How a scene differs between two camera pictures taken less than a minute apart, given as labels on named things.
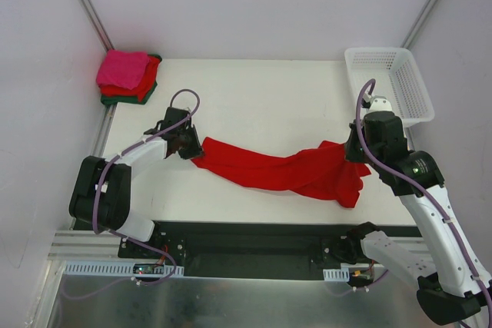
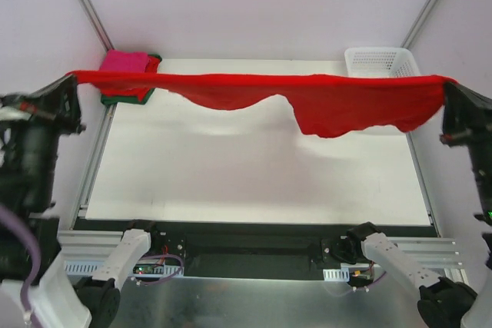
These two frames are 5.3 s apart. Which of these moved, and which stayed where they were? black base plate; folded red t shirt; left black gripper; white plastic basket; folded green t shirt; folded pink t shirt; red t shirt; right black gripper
Moved: left black gripper; red t shirt; right black gripper
Stayed: white plastic basket; folded red t shirt; folded pink t shirt; folded green t shirt; black base plate
